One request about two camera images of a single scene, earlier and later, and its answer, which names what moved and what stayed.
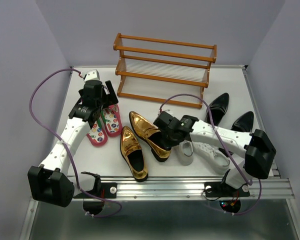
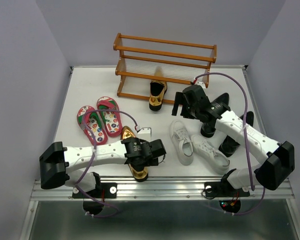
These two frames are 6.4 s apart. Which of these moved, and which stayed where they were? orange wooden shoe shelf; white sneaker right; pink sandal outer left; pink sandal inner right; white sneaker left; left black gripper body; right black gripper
Moved: right black gripper; left black gripper body
Stayed: white sneaker right; pink sandal outer left; orange wooden shoe shelf; white sneaker left; pink sandal inner right
